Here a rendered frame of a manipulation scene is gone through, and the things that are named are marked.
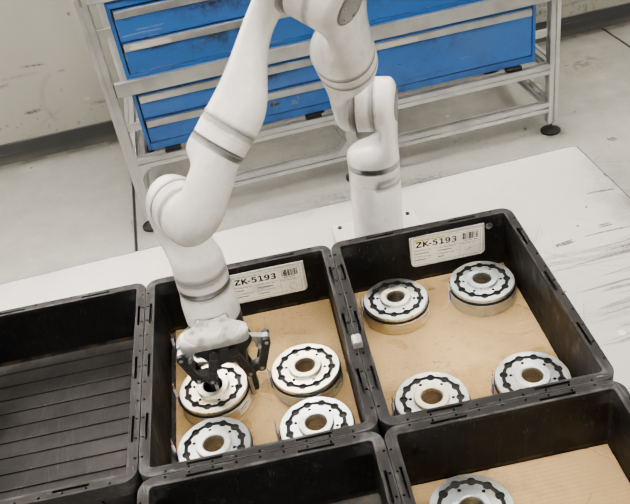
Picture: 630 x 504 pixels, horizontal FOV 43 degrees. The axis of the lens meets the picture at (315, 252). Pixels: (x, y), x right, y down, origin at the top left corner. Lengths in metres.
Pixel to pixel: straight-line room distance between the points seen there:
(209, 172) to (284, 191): 2.28
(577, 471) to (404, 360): 0.30
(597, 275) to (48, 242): 2.32
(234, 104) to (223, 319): 0.28
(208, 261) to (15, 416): 0.46
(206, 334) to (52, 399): 0.37
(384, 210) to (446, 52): 1.75
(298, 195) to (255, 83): 2.24
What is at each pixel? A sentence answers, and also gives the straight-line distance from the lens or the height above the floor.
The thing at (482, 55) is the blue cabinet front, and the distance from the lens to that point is 3.20.
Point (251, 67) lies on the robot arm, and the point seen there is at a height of 1.31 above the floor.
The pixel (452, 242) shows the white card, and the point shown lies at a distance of 1.33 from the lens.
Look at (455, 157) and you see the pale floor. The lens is 3.31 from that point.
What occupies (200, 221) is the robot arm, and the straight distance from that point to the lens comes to 0.96.
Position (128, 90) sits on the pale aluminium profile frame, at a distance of 2.92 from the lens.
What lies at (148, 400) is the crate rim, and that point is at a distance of 1.11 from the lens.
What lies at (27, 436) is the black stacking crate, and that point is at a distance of 1.29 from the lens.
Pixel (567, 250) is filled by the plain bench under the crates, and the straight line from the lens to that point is 1.63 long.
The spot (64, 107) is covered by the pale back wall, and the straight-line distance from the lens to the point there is 3.93.
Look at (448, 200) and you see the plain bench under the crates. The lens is 1.78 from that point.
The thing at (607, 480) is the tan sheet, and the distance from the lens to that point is 1.08.
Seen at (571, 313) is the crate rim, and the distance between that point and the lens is 1.14.
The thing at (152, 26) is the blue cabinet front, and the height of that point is 0.77.
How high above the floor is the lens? 1.68
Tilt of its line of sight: 36 degrees down
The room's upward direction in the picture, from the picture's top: 10 degrees counter-clockwise
